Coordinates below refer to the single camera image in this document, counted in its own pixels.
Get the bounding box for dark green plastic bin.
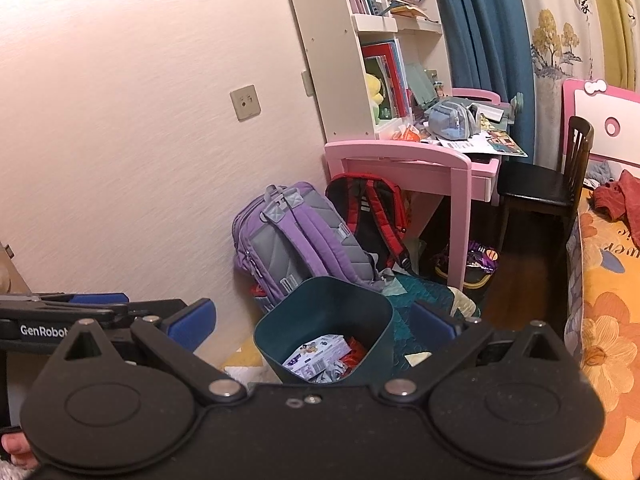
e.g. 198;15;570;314
253;276;395;386

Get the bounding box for colourful magazine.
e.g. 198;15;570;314
482;130;528;157

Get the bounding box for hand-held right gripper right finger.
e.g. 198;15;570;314
378;300;582;404

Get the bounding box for bed with floral orange cover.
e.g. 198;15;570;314
561;78;640;461

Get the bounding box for white paper sheets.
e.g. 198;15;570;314
440;135;493;153

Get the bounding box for row of red books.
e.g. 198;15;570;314
361;39;412;121

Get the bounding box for purple white wrapper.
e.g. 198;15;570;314
281;335;351;380

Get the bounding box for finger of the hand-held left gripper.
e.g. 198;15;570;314
0;300;187;327
0;293;131;307

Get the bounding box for yellow plush toy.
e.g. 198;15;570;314
364;72;386;121

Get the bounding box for blue curtain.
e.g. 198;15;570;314
431;0;537;161

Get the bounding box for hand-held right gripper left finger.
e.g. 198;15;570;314
47;298;251;406

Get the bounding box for light blue pillow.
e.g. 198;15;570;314
585;160;618;186

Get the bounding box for white tree print curtain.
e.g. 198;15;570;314
510;0;640;171

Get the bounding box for beige wall socket plate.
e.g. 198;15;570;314
230;85;262;122

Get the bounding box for teal patchwork quilt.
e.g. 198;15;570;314
377;271;483;386

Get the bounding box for silver foil wrapper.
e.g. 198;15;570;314
310;362;348;385

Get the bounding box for white bookshelf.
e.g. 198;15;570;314
280;0;453;143

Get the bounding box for purple snack bag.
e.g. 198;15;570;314
465;241;501;273

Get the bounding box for grey green folder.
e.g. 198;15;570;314
406;62;438;108

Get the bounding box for person's left hand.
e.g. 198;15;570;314
0;432;39;469

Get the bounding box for yellow paper envelope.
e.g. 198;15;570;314
222;342;271;378

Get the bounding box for black red backpack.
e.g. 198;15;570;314
325;173;413;277

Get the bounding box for dark wooden chair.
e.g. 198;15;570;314
496;116;595;251

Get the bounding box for purple grey backpack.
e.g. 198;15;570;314
232;182;383;313

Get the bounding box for orange floral bedsheet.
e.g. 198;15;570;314
564;187;640;461

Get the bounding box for pink desk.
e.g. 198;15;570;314
324;87;506;293

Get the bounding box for red garment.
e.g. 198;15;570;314
592;169;640;261

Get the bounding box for cardboard box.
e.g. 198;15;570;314
0;242;31;295

